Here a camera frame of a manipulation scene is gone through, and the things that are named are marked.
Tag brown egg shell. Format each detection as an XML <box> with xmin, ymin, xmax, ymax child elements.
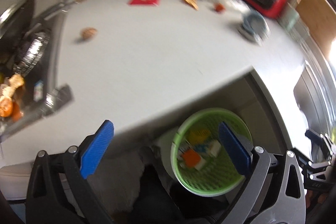
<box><xmin>80</xmin><ymin>27</ymin><xmax>97</xmax><ymax>40</ymax></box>

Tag glass cup with print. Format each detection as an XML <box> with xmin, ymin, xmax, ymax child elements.
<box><xmin>278</xmin><ymin>4</ymin><xmax>299</xmax><ymax>31</ymax></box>

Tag grey blue cloth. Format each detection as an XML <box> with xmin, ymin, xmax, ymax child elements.
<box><xmin>237</xmin><ymin>11</ymin><xmax>270</xmax><ymax>45</ymax></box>

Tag gas stove top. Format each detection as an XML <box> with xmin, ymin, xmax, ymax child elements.
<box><xmin>1</xmin><ymin>0</ymin><xmax>75</xmax><ymax>141</ymax></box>

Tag black wok with lid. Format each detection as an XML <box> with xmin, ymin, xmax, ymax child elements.
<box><xmin>1</xmin><ymin>0</ymin><xmax>35</xmax><ymax>55</ymax></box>

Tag orange foam fruit net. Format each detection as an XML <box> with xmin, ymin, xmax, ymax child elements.
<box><xmin>182</xmin><ymin>149</ymin><xmax>206</xmax><ymax>170</ymax></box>

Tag orange peels on stove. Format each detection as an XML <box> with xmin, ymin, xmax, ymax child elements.
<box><xmin>1</xmin><ymin>74</ymin><xmax>25</xmax><ymax>122</ymax></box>

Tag wooden cutting board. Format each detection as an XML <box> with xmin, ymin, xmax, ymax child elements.
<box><xmin>295</xmin><ymin>0</ymin><xmax>335</xmax><ymax>57</ymax></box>

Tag green mesh trash basket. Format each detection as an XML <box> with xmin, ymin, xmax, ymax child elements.
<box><xmin>170</xmin><ymin>108</ymin><xmax>252</xmax><ymax>197</ymax></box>

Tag small red bottle cap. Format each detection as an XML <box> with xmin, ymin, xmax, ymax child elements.
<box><xmin>214</xmin><ymin>3</ymin><xmax>226</xmax><ymax>13</ymax></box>

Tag orange peel piece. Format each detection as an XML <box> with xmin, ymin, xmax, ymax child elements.
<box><xmin>183</xmin><ymin>0</ymin><xmax>199</xmax><ymax>11</ymax></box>

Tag white blue milk carton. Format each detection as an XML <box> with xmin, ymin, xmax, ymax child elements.
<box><xmin>193</xmin><ymin>139</ymin><xmax>222</xmax><ymax>157</ymax></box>

